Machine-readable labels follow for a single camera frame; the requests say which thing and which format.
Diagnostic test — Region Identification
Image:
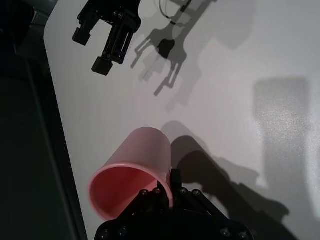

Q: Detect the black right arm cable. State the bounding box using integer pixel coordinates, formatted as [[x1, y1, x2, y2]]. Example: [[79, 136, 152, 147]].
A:
[[156, 0, 195, 26]]

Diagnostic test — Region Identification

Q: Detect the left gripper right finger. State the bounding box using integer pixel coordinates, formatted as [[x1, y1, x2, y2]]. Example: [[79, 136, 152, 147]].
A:
[[170, 168, 227, 222]]

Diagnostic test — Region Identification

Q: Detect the pink plastic cup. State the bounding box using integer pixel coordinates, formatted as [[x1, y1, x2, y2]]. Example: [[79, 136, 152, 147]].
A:
[[87, 126, 175, 222]]

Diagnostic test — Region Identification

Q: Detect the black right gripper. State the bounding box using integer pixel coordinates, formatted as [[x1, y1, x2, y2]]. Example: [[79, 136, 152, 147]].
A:
[[71, 0, 143, 77]]

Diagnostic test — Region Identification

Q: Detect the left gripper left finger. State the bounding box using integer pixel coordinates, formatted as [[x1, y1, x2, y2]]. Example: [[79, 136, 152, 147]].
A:
[[119, 181, 174, 221]]

